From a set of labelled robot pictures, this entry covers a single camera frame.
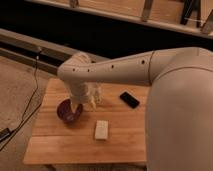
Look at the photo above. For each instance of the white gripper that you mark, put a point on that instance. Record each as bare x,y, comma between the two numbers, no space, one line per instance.
79,94

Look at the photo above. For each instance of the black eraser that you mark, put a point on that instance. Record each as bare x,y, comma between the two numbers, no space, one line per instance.
129,100

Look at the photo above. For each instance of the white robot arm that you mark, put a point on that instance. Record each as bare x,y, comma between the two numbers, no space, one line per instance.
179,108

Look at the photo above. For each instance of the clear glass bottle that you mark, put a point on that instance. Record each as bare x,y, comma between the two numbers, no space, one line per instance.
97,92

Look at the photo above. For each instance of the purple bowl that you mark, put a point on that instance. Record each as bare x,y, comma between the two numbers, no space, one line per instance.
65,112

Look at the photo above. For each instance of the white sponge block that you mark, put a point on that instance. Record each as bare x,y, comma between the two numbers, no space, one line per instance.
101,130

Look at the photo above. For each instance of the wooden folding table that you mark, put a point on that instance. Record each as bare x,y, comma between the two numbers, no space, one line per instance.
54,142

